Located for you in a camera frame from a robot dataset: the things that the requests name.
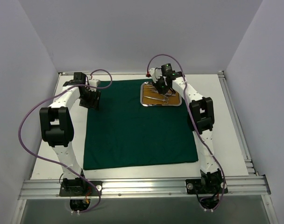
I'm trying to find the silver surgical scissors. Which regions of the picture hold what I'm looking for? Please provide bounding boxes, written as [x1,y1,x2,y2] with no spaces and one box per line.
[143,96,169,104]

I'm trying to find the metal tray yellow liner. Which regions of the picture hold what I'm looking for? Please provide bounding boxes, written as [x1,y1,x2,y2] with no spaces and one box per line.
[140,82,182,107]

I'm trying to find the green surgical cloth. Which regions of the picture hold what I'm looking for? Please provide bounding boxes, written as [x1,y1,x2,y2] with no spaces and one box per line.
[83,80,198,170]

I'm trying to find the silver needle holder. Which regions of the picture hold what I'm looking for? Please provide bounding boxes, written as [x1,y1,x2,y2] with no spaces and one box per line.
[165,93,176,97]

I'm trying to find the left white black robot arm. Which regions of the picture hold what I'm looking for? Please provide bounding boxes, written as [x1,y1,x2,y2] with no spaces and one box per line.
[39,72,101,196]

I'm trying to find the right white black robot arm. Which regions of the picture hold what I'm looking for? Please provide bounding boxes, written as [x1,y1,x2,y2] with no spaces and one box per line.
[147,63,223,193]

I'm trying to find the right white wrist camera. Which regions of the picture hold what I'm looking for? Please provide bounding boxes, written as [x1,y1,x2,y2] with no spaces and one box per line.
[146,68,162,83]

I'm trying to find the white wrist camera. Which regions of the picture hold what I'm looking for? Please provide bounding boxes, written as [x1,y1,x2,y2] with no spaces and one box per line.
[89,79,101,88]
[146,68,162,83]

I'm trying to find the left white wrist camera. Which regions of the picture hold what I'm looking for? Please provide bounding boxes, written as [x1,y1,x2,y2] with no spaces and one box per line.
[89,79,101,88]

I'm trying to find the back aluminium rail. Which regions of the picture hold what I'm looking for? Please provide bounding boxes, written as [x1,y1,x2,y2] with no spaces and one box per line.
[59,71,225,77]

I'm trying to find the aluminium rail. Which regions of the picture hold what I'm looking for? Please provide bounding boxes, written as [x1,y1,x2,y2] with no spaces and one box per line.
[59,71,225,77]
[19,175,270,200]
[218,71,259,176]

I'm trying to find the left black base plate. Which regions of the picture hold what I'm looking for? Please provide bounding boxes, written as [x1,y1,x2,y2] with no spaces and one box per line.
[59,178,99,197]

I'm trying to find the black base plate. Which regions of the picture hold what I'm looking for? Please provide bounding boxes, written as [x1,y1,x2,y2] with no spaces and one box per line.
[59,178,99,197]
[185,179,222,195]

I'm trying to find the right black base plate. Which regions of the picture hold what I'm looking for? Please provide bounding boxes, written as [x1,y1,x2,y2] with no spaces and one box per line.
[185,179,222,195]

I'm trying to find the right aluminium rail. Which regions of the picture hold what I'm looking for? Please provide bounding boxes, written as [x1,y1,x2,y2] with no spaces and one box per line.
[218,71,259,176]

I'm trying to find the front aluminium rail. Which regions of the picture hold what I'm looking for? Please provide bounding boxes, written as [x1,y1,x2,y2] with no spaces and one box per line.
[19,175,270,200]

